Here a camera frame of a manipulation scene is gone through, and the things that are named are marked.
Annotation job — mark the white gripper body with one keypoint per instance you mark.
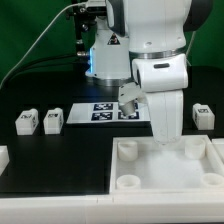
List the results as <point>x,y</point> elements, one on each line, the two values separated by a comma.
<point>162,82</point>

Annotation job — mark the white square tabletop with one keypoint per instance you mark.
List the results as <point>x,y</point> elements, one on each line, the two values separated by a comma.
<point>140,165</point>

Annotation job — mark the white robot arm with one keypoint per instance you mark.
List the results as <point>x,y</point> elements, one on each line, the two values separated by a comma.
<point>155,29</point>

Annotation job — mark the white sheet with AprilTags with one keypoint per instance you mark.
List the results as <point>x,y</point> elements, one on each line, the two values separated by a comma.
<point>103,112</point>

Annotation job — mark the white block left edge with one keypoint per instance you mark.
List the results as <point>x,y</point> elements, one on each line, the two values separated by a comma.
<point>4,158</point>

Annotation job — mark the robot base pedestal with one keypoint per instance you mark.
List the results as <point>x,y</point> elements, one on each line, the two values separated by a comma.
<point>109,57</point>

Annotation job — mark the camera on black stand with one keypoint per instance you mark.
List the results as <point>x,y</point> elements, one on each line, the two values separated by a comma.
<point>84,14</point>

